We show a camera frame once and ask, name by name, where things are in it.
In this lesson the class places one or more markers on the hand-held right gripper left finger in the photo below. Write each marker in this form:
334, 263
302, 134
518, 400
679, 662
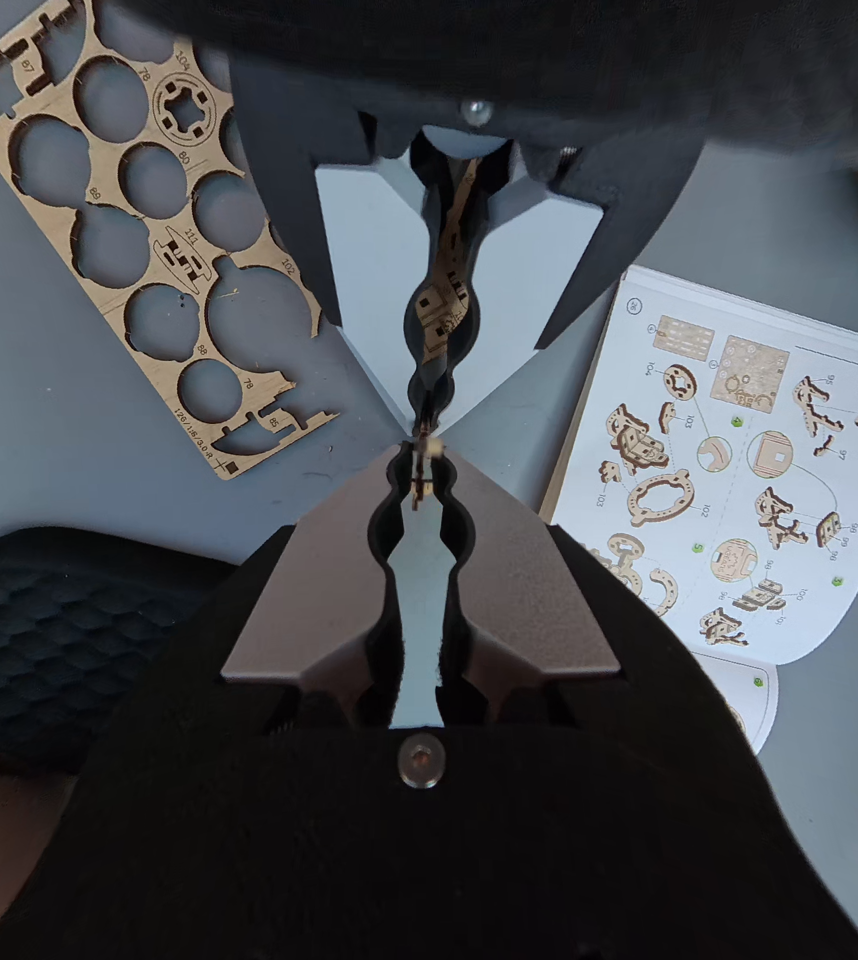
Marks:
301, 600

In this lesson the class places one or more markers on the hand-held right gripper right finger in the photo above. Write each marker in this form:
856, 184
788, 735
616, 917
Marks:
534, 600

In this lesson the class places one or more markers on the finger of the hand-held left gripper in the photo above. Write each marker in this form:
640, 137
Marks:
369, 255
541, 255

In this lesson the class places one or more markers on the engraved wooden model part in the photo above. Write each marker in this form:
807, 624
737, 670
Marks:
450, 240

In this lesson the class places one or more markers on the small wooden part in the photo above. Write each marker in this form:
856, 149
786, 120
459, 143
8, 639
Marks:
426, 469

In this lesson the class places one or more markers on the punched-out wooden parts sheet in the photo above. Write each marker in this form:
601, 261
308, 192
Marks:
95, 195

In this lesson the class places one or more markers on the white assembly instruction booklet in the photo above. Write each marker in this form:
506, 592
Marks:
736, 450

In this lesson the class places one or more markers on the black honeycomb cushion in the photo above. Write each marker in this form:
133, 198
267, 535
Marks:
38, 637

